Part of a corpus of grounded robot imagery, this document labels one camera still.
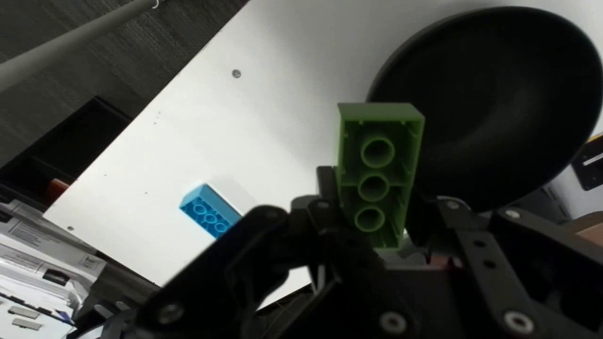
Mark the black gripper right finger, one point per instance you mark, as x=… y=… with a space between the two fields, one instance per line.
x=526 y=278

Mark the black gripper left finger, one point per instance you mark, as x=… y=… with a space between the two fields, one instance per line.
x=219 y=293

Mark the blue lego brick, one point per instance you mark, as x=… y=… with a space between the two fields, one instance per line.
x=210 y=210

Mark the green lego brick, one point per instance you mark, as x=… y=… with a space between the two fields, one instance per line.
x=379 y=152

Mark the black bowl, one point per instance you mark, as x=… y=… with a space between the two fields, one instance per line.
x=509 y=97

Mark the white device with labels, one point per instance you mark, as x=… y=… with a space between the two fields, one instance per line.
x=44 y=267

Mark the white pvc pipe frame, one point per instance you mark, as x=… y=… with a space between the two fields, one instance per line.
x=35 y=61

